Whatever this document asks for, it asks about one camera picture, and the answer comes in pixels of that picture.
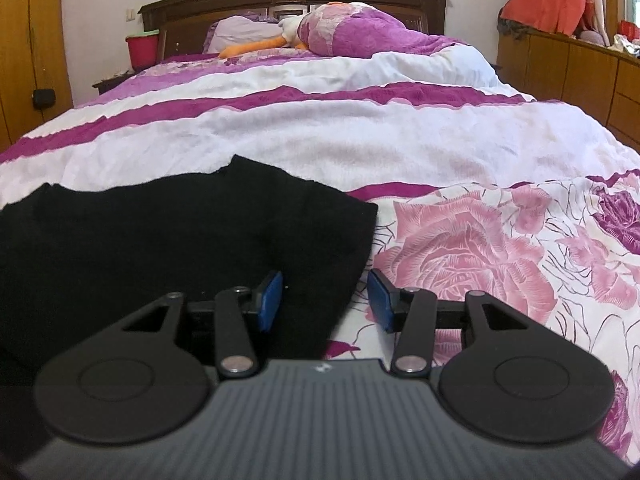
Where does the silvery crumpled wrapper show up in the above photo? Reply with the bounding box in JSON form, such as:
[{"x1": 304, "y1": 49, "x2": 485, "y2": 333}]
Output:
[{"x1": 611, "y1": 34, "x2": 640, "y2": 60}]

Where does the light wooden wardrobe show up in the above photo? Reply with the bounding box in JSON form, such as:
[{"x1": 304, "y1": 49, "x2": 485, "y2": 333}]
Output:
[{"x1": 0, "y1": 0, "x2": 75, "y2": 153}]

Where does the light purple pillow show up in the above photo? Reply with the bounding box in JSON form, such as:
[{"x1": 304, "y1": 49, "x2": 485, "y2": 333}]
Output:
[{"x1": 204, "y1": 15, "x2": 281, "y2": 55}]

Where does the dark wooden nightstand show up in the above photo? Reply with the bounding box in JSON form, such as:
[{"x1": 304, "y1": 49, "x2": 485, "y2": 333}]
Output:
[{"x1": 92, "y1": 69, "x2": 138, "y2": 96}]

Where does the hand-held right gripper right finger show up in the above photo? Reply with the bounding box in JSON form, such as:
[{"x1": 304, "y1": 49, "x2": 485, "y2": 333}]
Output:
[{"x1": 366, "y1": 268, "x2": 532, "y2": 380}]

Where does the black garment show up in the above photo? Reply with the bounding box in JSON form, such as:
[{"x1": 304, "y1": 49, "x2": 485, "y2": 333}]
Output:
[{"x1": 0, "y1": 154, "x2": 379, "y2": 461}]

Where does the red bucket with green rim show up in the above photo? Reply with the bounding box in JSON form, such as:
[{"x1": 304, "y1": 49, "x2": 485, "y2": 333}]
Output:
[{"x1": 125, "y1": 30, "x2": 161, "y2": 71}]

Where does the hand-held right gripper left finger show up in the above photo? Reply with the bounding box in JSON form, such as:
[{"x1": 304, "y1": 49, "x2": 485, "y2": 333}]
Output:
[{"x1": 120, "y1": 270, "x2": 285, "y2": 380}]

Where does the wooden side cabinet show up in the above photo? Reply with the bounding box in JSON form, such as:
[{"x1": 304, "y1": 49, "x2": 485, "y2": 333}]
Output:
[{"x1": 496, "y1": 27, "x2": 640, "y2": 150}]

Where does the white orange plush duck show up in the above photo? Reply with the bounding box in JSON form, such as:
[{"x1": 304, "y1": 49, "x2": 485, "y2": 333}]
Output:
[{"x1": 218, "y1": 16, "x2": 308, "y2": 59}]

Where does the folded purple patchwork quilt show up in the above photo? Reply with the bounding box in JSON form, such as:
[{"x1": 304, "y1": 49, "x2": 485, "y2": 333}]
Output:
[{"x1": 295, "y1": 2, "x2": 471, "y2": 58}]

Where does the purple white floral bedspread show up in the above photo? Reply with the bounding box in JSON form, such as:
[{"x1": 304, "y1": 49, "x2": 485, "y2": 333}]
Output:
[{"x1": 0, "y1": 35, "x2": 640, "y2": 466}]

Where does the dark crumpled cloth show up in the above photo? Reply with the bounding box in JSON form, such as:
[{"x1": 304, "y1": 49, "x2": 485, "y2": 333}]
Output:
[{"x1": 497, "y1": 9, "x2": 530, "y2": 41}]

